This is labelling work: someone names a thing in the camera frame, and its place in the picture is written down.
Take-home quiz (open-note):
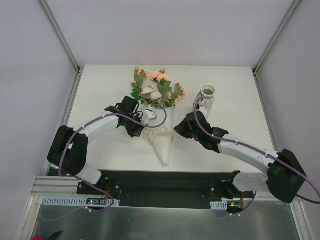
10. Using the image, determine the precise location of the cream printed ribbon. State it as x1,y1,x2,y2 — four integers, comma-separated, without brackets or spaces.
141,126,176,146

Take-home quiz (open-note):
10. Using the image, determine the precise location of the pink flower bouquet white wrap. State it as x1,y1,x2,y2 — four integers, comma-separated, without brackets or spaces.
131,67,187,168

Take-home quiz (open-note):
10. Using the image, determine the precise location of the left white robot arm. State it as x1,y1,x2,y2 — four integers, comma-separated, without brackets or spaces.
47,96,144,195

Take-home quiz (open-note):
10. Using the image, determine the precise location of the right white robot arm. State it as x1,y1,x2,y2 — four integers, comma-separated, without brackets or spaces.
174,111,306,203

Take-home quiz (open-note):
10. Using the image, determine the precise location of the white ribbed ceramic vase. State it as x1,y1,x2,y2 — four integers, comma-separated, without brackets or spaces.
192,84,216,114

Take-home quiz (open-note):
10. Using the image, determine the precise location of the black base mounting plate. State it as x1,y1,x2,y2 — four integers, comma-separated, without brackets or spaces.
76,170,268,211

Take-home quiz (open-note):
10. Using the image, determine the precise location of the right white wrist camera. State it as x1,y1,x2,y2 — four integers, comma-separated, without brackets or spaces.
197,105,209,118

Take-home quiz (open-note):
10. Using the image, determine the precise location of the right white cable duct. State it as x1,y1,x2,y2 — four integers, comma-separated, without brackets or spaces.
209,200,244,211

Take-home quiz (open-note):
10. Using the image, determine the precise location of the white cable duct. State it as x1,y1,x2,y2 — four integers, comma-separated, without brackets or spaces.
42,196,120,208
209,200,244,211

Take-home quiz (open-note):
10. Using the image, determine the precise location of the right aluminium frame post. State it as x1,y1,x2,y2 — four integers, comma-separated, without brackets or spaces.
252,0,303,76

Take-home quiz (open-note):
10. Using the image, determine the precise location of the aluminium frame post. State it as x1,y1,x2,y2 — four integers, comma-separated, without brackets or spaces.
37,0,82,73
252,0,303,76

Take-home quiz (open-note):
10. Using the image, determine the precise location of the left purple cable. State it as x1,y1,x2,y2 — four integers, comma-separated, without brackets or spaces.
39,105,168,221

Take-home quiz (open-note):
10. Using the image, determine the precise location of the left aluminium frame post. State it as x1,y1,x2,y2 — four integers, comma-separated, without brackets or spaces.
37,0,82,73

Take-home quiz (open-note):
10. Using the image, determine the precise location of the left white cable duct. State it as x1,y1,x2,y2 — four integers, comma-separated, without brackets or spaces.
42,196,120,208

